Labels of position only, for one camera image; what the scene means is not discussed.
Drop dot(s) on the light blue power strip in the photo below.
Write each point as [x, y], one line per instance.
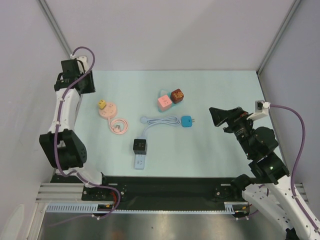
[139, 160]

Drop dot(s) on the white slotted cable duct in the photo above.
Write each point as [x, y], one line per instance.
[227, 208]

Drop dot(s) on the black cube socket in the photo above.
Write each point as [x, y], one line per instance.
[140, 146]

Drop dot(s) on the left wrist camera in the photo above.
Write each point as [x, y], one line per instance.
[82, 62]

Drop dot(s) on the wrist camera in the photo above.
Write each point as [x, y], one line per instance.
[82, 62]
[261, 110]

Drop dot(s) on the blue flat plug adapter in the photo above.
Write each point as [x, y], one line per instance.
[187, 121]

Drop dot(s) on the pink round power strip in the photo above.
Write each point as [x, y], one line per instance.
[109, 112]

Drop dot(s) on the pink cube socket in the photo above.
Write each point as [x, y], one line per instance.
[164, 103]

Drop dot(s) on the yellow small plug adapter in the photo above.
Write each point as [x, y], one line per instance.
[102, 104]

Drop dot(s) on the dark red cube socket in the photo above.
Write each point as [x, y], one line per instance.
[176, 96]

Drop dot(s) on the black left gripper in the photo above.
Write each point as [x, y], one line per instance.
[92, 87]

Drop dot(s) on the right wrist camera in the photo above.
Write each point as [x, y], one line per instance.
[261, 110]

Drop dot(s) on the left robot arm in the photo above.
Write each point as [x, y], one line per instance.
[87, 174]

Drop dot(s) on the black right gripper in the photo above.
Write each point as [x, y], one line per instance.
[231, 120]

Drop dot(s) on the teal triangular power strip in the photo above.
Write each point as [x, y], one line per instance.
[165, 92]

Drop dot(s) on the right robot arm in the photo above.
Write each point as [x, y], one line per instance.
[273, 193]

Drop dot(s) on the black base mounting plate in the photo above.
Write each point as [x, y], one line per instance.
[174, 193]

